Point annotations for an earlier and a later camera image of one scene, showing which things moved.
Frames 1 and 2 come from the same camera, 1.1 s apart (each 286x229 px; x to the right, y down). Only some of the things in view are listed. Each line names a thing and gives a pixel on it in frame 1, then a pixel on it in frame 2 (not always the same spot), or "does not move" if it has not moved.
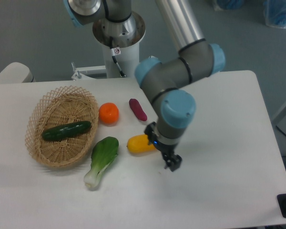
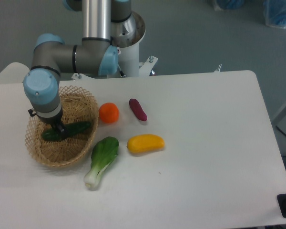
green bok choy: (104, 150) does not move
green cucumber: (61, 131) does not move
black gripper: (172, 161) → (59, 128)
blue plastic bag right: (280, 14) does not move
